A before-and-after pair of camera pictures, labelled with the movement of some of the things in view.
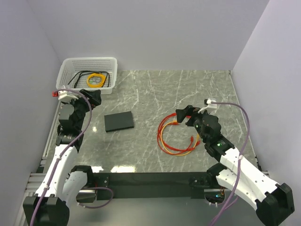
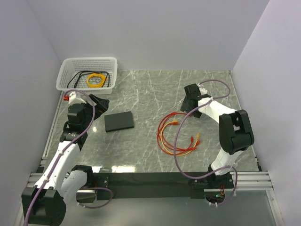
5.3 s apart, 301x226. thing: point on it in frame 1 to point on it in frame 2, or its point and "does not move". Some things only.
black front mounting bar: [168, 186] does not move
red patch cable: [161, 146] does not move
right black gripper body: [196, 118] to [197, 114]
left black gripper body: [82, 106] to [99, 108]
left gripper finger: [96, 95] to [102, 105]
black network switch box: [119, 121] does not move
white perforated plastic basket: [95, 73] does not move
